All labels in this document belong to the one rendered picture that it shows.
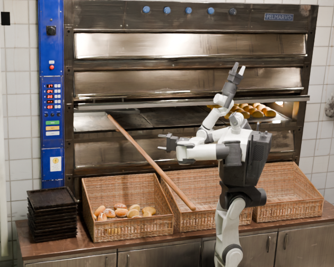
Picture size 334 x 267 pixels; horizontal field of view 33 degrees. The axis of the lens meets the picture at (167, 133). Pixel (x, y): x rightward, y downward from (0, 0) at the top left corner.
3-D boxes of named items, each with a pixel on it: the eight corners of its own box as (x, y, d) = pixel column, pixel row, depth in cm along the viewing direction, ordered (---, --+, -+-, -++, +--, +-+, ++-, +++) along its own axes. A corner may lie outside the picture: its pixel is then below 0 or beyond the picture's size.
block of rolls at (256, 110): (197, 101, 497) (197, 95, 495) (245, 99, 512) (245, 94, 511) (226, 119, 442) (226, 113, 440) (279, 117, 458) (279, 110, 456)
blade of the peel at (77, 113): (139, 113, 448) (140, 110, 447) (71, 116, 430) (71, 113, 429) (127, 102, 480) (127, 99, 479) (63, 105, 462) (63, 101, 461)
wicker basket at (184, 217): (157, 204, 426) (158, 170, 418) (224, 198, 444) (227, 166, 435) (178, 233, 382) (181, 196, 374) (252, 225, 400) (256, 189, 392)
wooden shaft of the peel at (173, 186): (196, 211, 279) (196, 206, 278) (191, 212, 278) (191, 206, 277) (111, 117, 431) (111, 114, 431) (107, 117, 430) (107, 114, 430)
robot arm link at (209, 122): (214, 109, 368) (199, 131, 376) (207, 110, 360) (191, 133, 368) (226, 119, 364) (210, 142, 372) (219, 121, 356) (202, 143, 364)
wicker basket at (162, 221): (80, 212, 406) (80, 177, 398) (154, 205, 424) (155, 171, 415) (92, 244, 362) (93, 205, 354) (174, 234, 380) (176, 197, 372)
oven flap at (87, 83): (74, 98, 380) (72, 69, 381) (300, 90, 439) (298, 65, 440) (75, 97, 376) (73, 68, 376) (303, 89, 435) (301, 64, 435)
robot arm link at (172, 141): (165, 135, 342) (184, 138, 339) (169, 131, 351) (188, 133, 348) (165, 154, 346) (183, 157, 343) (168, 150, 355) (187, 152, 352)
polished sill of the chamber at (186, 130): (72, 136, 395) (72, 131, 394) (292, 124, 454) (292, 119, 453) (73, 139, 389) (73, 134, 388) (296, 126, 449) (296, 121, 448)
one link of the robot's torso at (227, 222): (231, 252, 367) (238, 186, 353) (244, 265, 351) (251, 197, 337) (210, 255, 362) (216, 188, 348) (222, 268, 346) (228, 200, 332)
